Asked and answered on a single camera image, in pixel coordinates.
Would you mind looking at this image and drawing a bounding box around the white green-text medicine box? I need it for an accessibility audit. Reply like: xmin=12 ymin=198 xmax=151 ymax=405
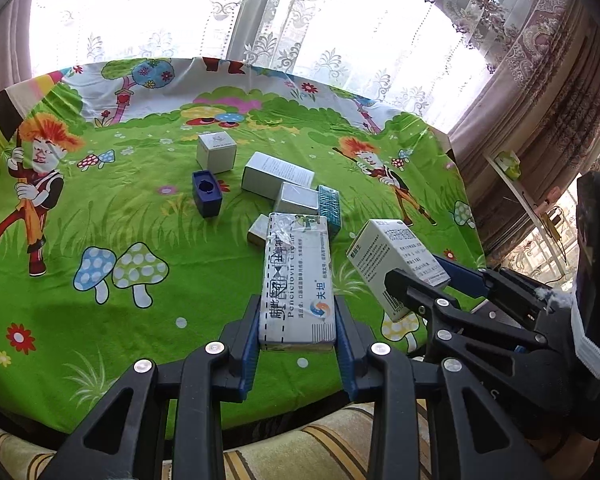
xmin=347 ymin=219 xmax=451 ymax=322

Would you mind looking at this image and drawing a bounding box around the white Penciclovir medicine box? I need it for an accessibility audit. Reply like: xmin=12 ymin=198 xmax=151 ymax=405
xmin=259 ymin=212 xmax=336 ymax=351

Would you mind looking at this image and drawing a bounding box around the green tissue pack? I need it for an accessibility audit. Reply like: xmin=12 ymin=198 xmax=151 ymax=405
xmin=494 ymin=151 xmax=521 ymax=181

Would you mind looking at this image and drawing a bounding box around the teal patterned box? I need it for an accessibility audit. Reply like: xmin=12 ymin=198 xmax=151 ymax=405
xmin=317 ymin=185 xmax=341 ymax=240

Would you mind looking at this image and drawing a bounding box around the pink curtain right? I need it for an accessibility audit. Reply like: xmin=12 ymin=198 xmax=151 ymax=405
xmin=450 ymin=0 xmax=600 ymax=266

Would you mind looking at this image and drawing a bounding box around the pink curtain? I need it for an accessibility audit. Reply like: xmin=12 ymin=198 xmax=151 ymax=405
xmin=450 ymin=0 xmax=600 ymax=266
xmin=0 ymin=0 xmax=32 ymax=92

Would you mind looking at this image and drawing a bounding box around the small grey white box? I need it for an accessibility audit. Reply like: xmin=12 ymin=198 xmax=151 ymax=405
xmin=274 ymin=182 xmax=318 ymax=216

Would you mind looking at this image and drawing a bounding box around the small beige box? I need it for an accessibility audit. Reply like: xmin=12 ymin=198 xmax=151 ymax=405
xmin=247 ymin=214 xmax=268 ymax=247

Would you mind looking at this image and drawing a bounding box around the white text-covered box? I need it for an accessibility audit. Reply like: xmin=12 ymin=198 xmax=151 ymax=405
xmin=242 ymin=152 xmax=314 ymax=200

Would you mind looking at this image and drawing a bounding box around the colourful cartoon tablecloth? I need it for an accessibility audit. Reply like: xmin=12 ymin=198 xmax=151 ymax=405
xmin=0 ymin=58 xmax=484 ymax=432

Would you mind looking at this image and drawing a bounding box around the white lace curtain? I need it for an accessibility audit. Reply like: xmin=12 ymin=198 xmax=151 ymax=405
xmin=29 ymin=0 xmax=496 ymax=134

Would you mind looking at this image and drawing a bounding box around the white cube box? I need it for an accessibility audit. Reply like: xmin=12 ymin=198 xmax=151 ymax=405
xmin=197 ymin=131 xmax=237 ymax=174

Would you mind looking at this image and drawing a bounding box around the pink curtain left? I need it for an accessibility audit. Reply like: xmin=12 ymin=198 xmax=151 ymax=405
xmin=0 ymin=0 xmax=32 ymax=92

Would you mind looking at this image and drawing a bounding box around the blue ring box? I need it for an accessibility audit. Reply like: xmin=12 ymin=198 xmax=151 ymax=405
xmin=192 ymin=170 xmax=222 ymax=218

